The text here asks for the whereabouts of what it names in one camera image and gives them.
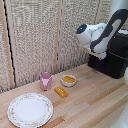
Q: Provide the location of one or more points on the yellow food piece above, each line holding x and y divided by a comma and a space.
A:
69, 79

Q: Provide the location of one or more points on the pink cup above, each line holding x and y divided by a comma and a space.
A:
46, 84

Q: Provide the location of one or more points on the small white bowl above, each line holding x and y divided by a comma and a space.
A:
68, 84

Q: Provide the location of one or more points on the black air fryer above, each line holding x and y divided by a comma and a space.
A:
115, 63

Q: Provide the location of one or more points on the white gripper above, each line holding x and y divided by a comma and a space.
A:
98, 54

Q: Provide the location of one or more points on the orange bar with white stripes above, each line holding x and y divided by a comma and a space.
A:
61, 92

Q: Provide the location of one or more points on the floral rimmed white plate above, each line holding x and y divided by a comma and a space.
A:
30, 110

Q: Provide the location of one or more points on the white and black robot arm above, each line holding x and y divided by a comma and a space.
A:
95, 33

